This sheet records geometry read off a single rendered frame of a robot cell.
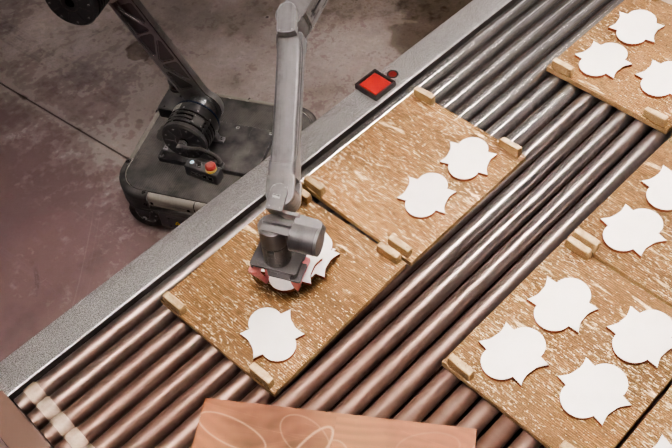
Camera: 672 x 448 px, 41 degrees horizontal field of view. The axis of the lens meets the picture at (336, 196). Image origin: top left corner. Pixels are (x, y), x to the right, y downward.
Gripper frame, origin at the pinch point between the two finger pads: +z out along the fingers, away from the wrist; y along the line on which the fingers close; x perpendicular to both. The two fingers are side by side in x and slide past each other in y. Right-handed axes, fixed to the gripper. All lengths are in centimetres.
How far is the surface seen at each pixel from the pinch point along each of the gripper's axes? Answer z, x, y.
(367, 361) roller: 6.0, 9.7, -21.5
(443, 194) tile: 2.3, -34.7, -26.0
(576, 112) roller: 5, -71, -51
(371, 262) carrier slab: 3.8, -12.8, -15.5
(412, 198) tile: 2.4, -31.7, -19.5
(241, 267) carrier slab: 4.1, -3.9, 11.7
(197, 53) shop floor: 95, -162, 112
